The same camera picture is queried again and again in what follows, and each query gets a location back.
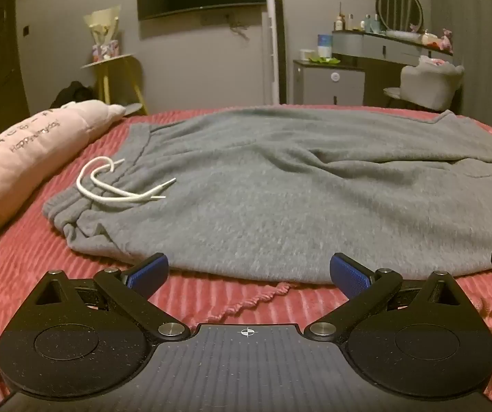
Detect wrapped flower bouquet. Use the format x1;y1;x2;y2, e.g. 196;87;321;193
83;6;123;62

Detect yellow side table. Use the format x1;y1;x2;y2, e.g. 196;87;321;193
80;54;148;115

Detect grey dressing table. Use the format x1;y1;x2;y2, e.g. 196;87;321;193
331;30;455;104

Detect white tower air conditioner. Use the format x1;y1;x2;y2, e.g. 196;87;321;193
262;0;286;105

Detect white upholstered chair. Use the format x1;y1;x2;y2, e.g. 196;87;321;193
383;55;465;113

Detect black bag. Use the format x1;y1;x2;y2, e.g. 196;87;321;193
51;81;97;108

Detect pink plush pillow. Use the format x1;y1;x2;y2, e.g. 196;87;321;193
0;100;126;282

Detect grey pants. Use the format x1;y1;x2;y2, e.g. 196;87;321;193
42;105;492;285

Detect red ribbed blanket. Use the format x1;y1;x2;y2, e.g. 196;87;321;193
0;104;492;412

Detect grey cabinet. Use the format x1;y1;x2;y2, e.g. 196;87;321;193
293;59;366;106

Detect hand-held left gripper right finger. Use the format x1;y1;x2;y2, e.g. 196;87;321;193
329;253;462;342

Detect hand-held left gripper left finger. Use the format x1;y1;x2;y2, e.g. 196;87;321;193
31;253;191;342

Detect grey curtain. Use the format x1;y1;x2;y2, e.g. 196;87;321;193
426;0;492;147

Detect round vanity mirror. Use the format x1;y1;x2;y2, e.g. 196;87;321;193
377;0;425;32

